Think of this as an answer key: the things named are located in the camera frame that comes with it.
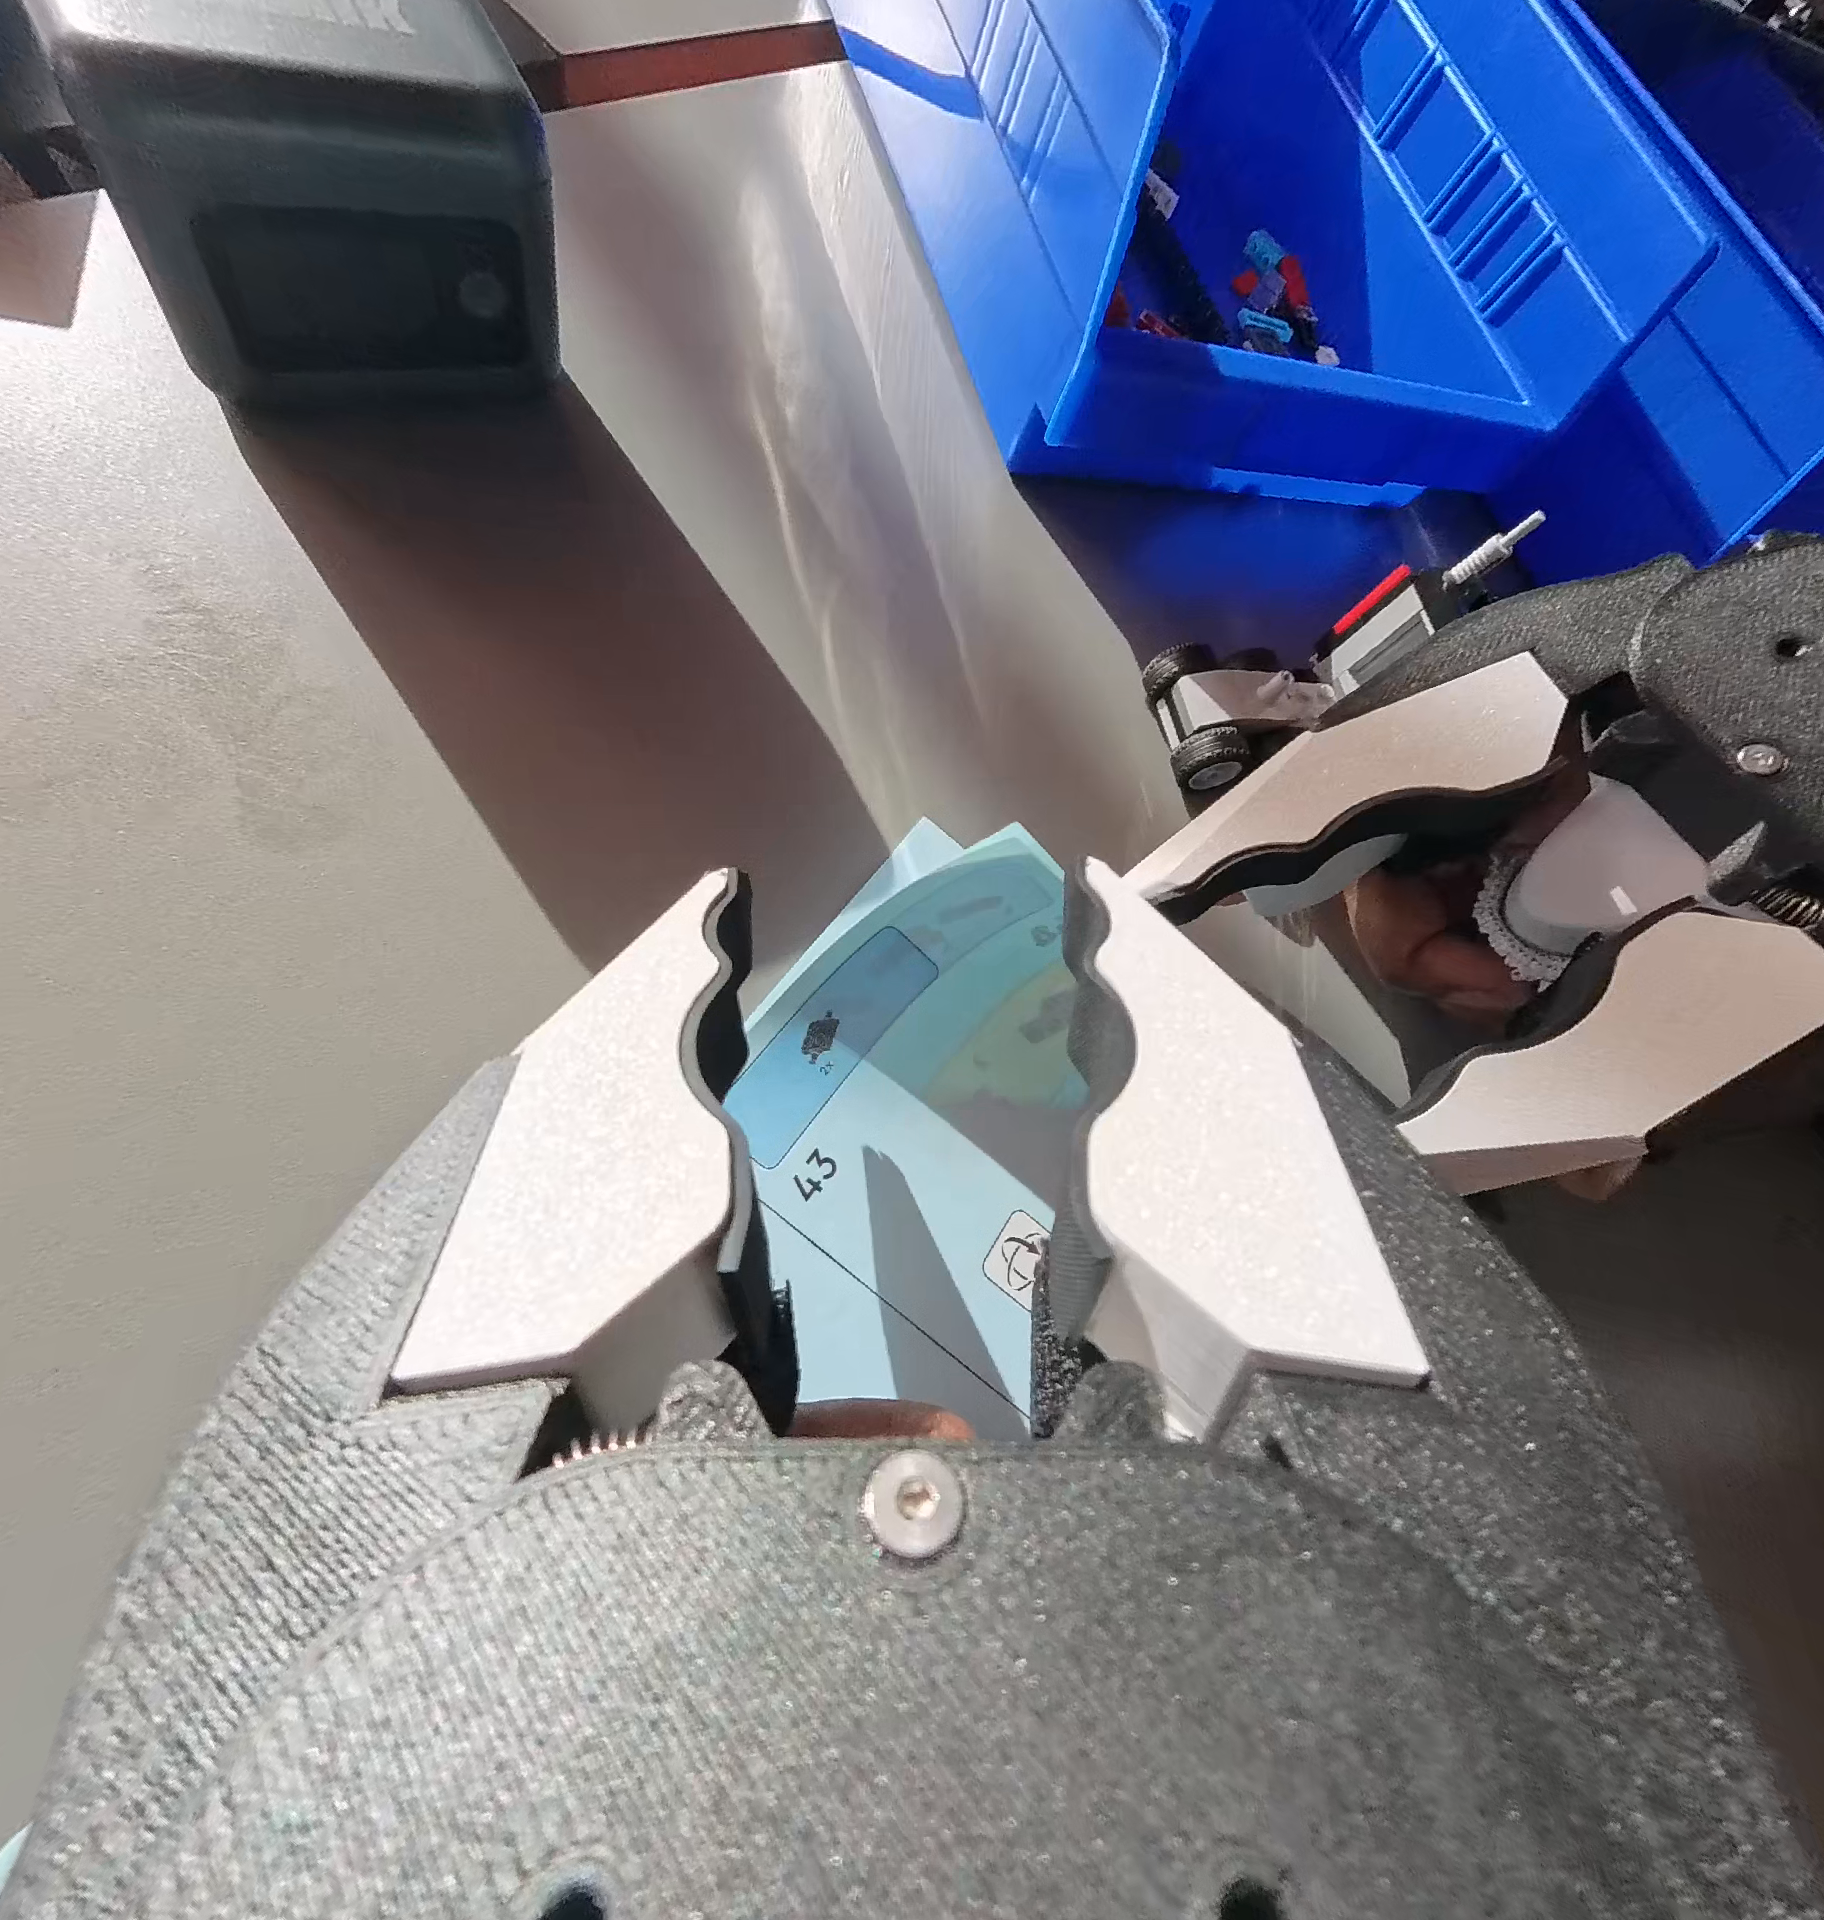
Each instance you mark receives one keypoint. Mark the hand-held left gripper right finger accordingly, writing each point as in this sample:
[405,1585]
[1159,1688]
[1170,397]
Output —
[1241,1201]

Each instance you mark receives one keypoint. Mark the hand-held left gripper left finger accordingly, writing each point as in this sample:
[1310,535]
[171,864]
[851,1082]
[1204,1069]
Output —
[581,1185]

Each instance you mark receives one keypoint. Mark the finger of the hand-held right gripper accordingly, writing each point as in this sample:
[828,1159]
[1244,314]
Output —
[1676,1036]
[1378,764]

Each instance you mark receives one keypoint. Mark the red black toy brick truck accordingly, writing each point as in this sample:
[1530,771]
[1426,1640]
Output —
[1378,623]

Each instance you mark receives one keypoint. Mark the light blue instruction booklet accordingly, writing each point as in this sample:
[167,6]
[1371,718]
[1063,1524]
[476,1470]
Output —
[881,1139]

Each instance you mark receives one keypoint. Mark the blue plastic bin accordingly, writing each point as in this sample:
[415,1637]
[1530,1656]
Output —
[1753,375]
[970,225]

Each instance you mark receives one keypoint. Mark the grey desk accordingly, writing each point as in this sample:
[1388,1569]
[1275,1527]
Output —
[177,751]

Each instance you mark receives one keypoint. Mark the person's right hand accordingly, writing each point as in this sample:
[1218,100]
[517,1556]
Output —
[1436,944]

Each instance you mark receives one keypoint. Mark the pile of loose toy bricks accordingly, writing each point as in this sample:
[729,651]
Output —
[1257,299]

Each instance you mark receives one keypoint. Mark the dark grey cube power station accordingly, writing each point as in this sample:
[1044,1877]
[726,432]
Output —
[326,150]

